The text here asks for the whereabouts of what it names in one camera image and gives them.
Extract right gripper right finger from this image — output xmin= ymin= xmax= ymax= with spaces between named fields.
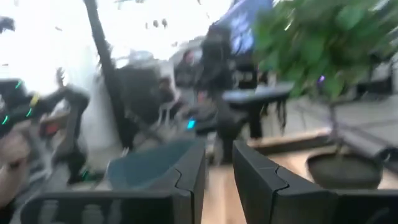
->
xmin=232 ymin=139 xmax=398 ymax=224

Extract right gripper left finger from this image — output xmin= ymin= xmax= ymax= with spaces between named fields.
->
xmin=20 ymin=139 xmax=208 ymax=224

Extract teal plastic bin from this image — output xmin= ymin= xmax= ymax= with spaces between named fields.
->
xmin=105 ymin=138 xmax=200 ymax=191

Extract green leafy plant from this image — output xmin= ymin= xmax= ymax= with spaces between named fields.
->
xmin=252 ymin=0 xmax=398 ymax=156

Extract tilted computer monitor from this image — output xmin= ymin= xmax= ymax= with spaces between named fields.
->
xmin=217 ymin=0 xmax=276 ymax=58

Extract person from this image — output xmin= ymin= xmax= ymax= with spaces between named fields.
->
xmin=0 ymin=123 xmax=34 ymax=208

